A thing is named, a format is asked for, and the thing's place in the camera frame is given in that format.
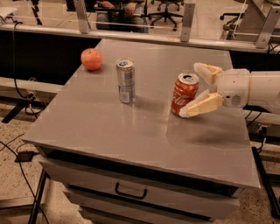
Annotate black office chair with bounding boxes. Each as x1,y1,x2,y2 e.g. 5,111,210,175
148,0,185,31

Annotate grey drawer cabinet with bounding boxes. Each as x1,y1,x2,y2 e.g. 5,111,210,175
24,39,260,224

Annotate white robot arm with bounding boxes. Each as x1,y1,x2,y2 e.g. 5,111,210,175
178,63,280,118

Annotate red apple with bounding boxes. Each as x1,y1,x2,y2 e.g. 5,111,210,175
80,48,102,71

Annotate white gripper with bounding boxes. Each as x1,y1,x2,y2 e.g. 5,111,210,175
178,62,249,118

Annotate black power adapter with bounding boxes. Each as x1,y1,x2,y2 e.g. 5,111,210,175
15,151,38,163

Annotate seated person in background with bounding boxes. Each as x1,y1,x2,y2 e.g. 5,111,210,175
95,0,148,33

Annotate black floor cable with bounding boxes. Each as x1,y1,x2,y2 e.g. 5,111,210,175
0,133,50,224

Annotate black hanging cable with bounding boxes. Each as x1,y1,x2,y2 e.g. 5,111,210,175
11,20,47,116

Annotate silver slim drink can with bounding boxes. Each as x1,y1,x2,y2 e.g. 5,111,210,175
115,58,135,104

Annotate red coke can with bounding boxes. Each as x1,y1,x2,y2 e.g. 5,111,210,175
171,73,200,116

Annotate metal glass partition rail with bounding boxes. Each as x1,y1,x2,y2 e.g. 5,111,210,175
0,0,280,54

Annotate black drawer handle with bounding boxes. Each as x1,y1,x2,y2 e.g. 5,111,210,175
115,183,148,200

